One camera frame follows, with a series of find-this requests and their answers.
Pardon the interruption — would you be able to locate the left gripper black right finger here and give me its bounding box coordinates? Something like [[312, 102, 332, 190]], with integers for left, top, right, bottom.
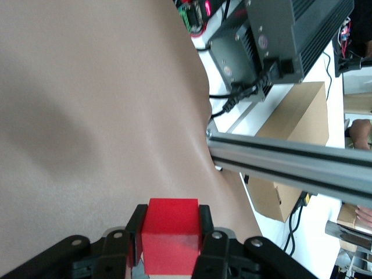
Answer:
[[191, 204, 320, 279]]

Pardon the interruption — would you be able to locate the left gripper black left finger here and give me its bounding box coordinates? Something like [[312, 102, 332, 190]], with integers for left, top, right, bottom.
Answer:
[[0, 204, 149, 279]]

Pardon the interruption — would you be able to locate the red cube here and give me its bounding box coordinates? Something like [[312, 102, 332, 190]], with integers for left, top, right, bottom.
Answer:
[[140, 198, 203, 277]]

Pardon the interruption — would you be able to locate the person's bare forearm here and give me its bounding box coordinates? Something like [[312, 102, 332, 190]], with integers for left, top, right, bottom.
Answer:
[[348, 118, 372, 151]]

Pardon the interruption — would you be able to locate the small brown cardboard box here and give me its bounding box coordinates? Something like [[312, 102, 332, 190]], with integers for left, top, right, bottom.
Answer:
[[336, 203, 372, 253]]

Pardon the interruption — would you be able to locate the large brown cardboard box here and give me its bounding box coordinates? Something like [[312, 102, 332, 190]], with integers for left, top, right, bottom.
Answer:
[[246, 81, 330, 223]]

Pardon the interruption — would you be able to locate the small grey power supply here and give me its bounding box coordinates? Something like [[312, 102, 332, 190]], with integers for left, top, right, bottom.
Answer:
[[209, 22, 274, 103]]

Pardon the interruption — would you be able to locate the large grey power supply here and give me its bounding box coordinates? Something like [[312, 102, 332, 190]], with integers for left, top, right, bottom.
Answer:
[[246, 0, 356, 84]]

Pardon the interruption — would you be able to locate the green terminal circuit board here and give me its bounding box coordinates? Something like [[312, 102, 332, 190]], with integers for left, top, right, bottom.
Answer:
[[177, 4, 194, 31]]

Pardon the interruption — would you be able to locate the thin black floor cable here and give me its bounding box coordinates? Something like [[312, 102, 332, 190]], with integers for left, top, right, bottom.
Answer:
[[282, 200, 305, 257]]

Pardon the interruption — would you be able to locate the aluminium extrusion post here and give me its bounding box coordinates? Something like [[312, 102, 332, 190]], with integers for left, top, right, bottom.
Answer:
[[205, 120, 372, 209]]

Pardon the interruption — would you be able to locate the black power cord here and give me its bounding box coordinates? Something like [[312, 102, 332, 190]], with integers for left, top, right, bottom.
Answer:
[[208, 74, 273, 120]]

